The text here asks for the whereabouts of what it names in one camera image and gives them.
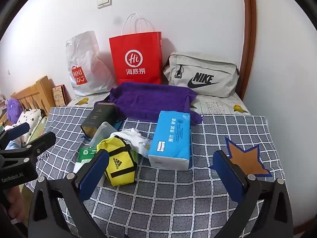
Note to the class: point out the green and white packet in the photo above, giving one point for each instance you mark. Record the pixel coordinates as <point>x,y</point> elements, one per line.
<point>104,132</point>

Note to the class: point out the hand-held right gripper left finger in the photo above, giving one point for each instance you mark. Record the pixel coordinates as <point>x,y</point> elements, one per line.
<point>95,176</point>

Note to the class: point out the yellow small sports bag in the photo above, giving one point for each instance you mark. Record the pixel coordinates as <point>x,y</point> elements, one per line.
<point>116,148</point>

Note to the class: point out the dark green tin box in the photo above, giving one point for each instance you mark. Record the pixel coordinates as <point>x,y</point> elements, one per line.
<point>99,116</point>

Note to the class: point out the white plastic shopping bag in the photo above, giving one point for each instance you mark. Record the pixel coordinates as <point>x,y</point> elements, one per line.
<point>84,54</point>

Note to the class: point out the person's left hand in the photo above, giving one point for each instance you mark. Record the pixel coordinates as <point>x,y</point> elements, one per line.
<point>14,203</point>

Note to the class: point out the white cloth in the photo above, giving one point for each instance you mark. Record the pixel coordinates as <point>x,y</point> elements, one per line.
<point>133,138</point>

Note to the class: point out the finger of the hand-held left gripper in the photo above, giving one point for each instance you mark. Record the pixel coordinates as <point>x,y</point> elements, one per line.
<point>42,141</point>
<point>19,129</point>

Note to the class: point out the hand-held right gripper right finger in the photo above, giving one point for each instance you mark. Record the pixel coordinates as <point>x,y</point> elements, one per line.
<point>230,178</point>

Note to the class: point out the wooden headboard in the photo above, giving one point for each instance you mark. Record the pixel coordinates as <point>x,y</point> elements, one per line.
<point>34,94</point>

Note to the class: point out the white light switch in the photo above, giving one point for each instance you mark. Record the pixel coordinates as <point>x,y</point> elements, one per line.
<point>104,1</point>

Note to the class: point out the brown patterned box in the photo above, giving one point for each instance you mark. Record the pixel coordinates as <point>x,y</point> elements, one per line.
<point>59,96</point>

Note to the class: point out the white floral pillow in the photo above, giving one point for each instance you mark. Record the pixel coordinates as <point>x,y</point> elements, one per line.
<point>29,116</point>

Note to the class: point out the grey checked blanket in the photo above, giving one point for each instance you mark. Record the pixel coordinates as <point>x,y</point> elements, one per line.
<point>173,198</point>

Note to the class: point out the red paper shopping bag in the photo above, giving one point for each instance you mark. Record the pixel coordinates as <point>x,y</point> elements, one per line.
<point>138,49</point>

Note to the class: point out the purple towel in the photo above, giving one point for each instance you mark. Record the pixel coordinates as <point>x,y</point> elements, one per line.
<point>148,99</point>

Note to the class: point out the blue tissue pack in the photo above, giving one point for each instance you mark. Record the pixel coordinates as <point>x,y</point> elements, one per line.
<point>171,138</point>

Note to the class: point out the purple plush toy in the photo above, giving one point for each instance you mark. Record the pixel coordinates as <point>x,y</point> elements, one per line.
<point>13,110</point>

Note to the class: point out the green wet wipes packet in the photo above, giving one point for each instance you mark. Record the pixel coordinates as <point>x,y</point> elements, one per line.
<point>85,153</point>

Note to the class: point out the grey waist bag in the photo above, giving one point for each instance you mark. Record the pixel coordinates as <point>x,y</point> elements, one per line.
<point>210,67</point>

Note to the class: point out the brown wooden door frame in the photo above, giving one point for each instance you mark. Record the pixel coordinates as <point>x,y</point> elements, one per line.
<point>249,29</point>

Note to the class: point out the pale green quilt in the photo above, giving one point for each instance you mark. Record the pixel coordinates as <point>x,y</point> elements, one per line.
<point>37,131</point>

